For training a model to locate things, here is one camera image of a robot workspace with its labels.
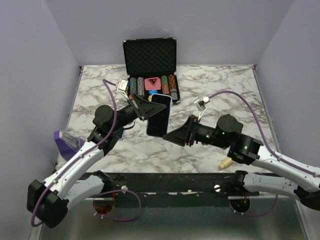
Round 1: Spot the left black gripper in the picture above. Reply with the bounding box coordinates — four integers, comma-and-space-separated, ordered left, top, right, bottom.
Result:
110, 93, 167, 134

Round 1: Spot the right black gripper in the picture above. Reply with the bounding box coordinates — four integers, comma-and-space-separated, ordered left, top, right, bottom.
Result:
162, 115, 229, 150

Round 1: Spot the black smartphone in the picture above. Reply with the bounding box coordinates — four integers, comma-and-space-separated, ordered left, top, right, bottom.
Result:
146, 93, 173, 138

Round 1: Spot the light blue phone case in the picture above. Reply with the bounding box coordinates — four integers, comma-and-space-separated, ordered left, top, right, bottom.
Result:
149, 93, 173, 125

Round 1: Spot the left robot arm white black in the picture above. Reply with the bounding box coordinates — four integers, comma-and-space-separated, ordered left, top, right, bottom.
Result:
27, 94, 166, 228

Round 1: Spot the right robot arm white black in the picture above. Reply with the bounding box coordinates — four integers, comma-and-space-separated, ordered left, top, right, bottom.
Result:
163, 114, 320, 211

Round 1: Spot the black aluminium poker chip case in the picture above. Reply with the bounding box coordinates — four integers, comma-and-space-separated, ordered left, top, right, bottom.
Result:
122, 37, 181, 105

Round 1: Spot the blue dealer button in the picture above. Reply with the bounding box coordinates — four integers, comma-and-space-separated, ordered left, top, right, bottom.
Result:
148, 89, 158, 96

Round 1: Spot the pink card deck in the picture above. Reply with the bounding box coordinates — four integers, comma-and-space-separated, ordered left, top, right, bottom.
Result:
144, 77, 162, 91

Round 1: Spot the purple plastic card holder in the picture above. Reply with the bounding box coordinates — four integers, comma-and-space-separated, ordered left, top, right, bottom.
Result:
53, 130, 85, 161

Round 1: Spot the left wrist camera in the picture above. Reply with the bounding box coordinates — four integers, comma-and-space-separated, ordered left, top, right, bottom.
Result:
116, 79, 129, 101

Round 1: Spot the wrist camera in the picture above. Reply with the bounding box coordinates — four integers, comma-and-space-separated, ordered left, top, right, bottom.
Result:
193, 96, 210, 121
116, 79, 129, 101

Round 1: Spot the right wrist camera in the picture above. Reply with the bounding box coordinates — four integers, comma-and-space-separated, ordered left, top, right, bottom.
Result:
193, 96, 210, 121

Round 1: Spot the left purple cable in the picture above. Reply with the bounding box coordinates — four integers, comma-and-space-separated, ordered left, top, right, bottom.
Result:
30, 79, 121, 228

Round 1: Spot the beige wooden handle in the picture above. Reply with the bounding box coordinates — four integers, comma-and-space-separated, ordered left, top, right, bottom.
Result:
219, 157, 233, 170

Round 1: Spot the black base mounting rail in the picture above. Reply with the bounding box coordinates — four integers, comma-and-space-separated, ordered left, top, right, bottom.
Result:
89, 168, 261, 208

